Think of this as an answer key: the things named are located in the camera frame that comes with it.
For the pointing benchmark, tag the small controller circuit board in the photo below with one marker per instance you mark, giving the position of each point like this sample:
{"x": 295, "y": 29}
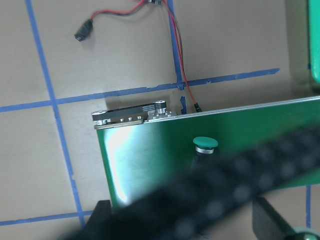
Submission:
{"x": 155, "y": 2}

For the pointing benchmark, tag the green conveyor belt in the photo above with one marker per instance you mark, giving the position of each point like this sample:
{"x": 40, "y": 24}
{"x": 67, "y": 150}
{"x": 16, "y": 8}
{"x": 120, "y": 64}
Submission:
{"x": 141, "y": 154}

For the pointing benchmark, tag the green plastic tray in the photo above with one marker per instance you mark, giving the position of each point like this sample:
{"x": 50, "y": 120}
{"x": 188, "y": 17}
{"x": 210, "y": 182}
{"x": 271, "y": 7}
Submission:
{"x": 314, "y": 38}

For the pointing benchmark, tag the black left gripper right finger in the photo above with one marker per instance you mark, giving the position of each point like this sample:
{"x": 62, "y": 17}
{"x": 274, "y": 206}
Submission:
{"x": 268, "y": 224}

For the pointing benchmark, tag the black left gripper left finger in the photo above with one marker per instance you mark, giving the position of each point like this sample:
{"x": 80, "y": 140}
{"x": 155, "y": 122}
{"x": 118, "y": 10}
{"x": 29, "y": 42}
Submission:
{"x": 101, "y": 212}

